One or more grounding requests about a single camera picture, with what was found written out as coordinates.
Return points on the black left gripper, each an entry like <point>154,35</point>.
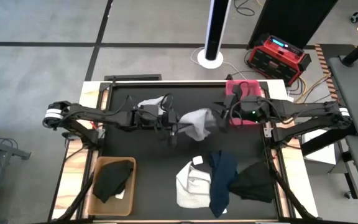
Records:
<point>170,121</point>

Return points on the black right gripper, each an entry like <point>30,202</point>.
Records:
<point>233,109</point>

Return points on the grey towel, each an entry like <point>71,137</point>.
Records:
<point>149,102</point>
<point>197,123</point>

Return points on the navy blue towel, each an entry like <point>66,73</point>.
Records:
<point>221,183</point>

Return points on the white towel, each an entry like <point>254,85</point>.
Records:
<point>193,189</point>

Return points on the black towel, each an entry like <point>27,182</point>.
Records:
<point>253,183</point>
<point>112,179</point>

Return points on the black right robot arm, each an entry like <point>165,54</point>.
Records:
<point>306,107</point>

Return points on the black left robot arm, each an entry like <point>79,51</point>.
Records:
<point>98,113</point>

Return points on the pink plastic basket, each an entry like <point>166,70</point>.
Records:
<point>252,88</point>

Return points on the red portable power station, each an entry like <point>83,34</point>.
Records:
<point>275,62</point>

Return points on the black white pole round base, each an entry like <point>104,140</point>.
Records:
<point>216,31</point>

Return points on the black slanted beam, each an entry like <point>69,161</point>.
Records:
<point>325,141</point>

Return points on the white box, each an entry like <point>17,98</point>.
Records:
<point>322,157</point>

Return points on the black partition panel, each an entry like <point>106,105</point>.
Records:
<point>291,18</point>

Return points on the black caster wheel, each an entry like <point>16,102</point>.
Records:
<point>356,17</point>

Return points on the grey metal stand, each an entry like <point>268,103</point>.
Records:
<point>8,151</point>

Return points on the black metal rig frame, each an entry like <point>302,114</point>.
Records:
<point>111,93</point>

